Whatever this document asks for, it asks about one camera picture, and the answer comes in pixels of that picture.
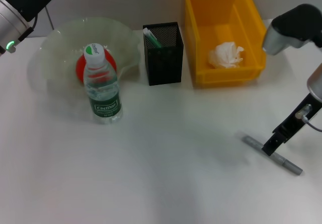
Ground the black mesh pen holder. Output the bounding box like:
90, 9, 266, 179
142, 22, 184, 86

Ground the white paper ball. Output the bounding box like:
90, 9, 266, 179
207, 41, 246, 69

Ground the gripper signal cable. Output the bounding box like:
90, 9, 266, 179
295, 104, 322, 134
14, 14, 39, 47

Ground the clear green-label water bottle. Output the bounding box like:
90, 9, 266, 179
83, 43, 124, 124

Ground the gray marker pen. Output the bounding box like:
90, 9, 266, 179
241, 134, 303, 176

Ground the translucent glass fruit plate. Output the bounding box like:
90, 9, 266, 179
27, 16, 141, 96

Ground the left gripper signal cable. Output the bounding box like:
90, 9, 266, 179
14, 14, 39, 47

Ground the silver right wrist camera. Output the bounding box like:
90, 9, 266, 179
262, 4, 322, 56

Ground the yellow plastic bin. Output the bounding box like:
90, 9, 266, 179
182, 0, 267, 88

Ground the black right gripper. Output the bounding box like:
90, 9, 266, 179
261, 92, 319, 158

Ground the right gripper signal cable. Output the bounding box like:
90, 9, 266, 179
295, 104, 322, 134

